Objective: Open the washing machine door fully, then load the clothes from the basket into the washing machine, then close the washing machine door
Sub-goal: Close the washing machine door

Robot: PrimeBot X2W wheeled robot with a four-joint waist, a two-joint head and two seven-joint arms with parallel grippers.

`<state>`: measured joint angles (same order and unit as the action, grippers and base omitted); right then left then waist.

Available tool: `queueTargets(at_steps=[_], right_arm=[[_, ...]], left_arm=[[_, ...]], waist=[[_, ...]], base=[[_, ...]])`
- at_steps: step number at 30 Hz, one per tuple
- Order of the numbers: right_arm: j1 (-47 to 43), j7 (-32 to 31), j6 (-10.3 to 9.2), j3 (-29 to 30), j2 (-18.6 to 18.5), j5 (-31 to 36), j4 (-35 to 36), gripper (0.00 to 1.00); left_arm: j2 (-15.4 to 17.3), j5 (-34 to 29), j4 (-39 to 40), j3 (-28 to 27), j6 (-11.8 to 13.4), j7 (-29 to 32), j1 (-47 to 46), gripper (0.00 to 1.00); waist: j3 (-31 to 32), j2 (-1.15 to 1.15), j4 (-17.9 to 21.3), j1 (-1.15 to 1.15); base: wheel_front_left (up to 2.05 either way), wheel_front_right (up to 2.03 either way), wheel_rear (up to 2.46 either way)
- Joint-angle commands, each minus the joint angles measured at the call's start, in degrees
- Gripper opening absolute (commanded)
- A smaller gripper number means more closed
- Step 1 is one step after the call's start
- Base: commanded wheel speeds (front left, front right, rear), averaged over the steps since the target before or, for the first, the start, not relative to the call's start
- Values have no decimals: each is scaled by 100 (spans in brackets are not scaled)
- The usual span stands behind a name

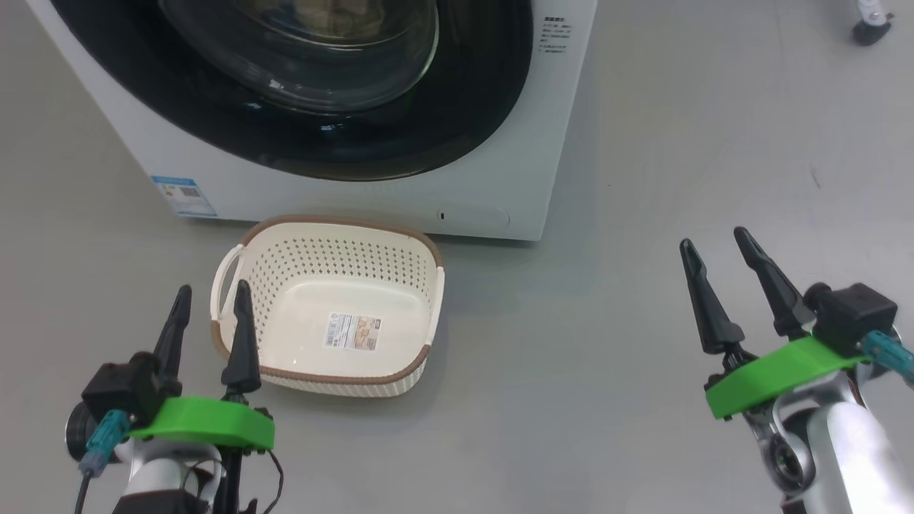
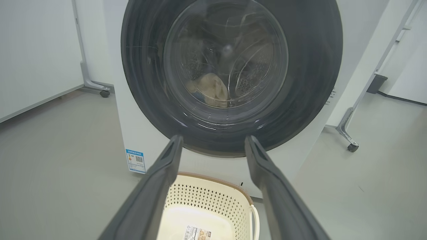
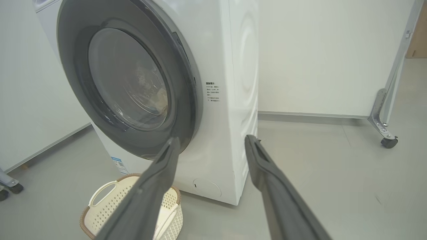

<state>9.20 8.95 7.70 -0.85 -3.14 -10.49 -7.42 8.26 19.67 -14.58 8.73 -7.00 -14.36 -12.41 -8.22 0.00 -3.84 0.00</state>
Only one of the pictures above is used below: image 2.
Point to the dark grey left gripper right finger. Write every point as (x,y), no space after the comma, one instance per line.
(280,203)

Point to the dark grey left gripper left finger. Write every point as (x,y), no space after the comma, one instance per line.
(146,200)

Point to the cream garment with blue trim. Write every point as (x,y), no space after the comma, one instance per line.
(211,88)

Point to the dark round washing machine door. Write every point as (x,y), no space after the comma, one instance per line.
(143,66)

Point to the cream perforated laundry basket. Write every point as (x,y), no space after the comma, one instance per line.
(206,200)

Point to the white washing machine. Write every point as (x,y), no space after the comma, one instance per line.
(140,133)

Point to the blue white energy label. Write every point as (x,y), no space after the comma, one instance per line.
(135,161)

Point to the white product sticker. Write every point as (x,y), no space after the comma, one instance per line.
(196,233)

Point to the black caster wheel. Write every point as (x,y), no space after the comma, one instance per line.
(104,93)
(352,147)

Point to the black floor box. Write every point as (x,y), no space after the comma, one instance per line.
(377,83)

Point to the white partition panel metal foot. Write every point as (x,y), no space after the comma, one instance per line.
(365,66)

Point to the white partition panel on wheels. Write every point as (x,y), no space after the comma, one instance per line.
(33,50)

